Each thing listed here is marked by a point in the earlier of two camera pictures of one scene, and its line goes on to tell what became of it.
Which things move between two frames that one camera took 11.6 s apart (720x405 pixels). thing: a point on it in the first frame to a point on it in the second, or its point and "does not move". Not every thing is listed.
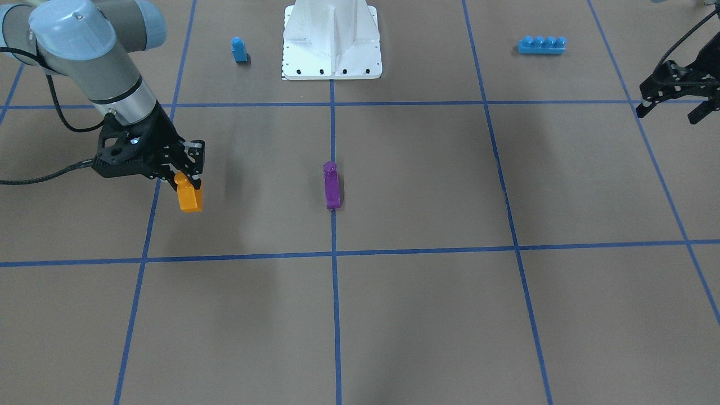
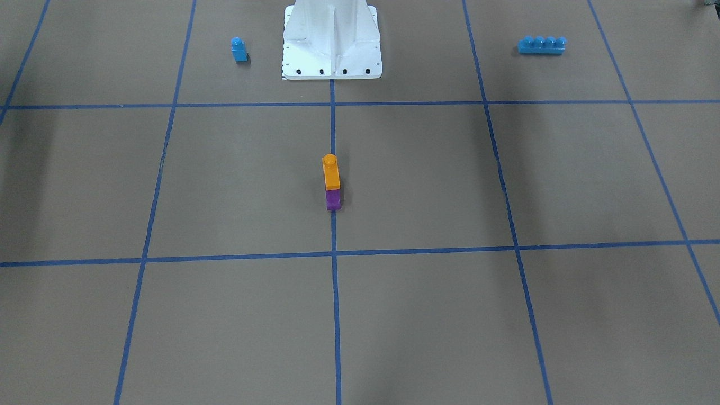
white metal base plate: x=331 y=40 does not move
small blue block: x=239 y=50 does not move
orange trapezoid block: x=190 y=199 to x=331 y=171
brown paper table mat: x=490 y=221 does not move
